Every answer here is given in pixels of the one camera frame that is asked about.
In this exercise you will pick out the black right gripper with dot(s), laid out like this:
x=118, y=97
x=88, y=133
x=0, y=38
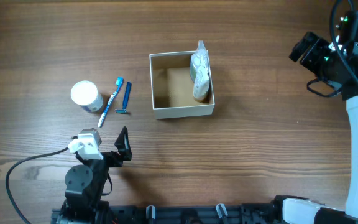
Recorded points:
x=309, y=54

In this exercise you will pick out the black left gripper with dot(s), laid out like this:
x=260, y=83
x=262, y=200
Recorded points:
x=114, y=157

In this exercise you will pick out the blue white toothbrush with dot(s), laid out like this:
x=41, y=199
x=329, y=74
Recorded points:
x=119, y=83

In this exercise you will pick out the cotton swab tub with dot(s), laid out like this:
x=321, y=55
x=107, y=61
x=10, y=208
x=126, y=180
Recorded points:
x=86, y=95

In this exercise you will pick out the white squeeze tube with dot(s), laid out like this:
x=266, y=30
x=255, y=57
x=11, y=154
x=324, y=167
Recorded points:
x=201, y=84

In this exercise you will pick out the clear bottle with dark liquid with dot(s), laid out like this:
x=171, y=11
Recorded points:
x=198, y=59

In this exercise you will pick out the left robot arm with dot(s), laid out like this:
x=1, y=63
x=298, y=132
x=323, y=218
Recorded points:
x=85, y=182

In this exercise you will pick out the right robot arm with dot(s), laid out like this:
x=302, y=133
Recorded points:
x=302, y=210

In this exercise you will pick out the blue disposable razor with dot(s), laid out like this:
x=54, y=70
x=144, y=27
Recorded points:
x=123, y=110

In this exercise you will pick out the white cardboard box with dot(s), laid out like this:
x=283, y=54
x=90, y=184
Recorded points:
x=172, y=87

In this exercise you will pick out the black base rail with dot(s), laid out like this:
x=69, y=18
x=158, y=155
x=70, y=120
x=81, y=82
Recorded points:
x=241, y=214

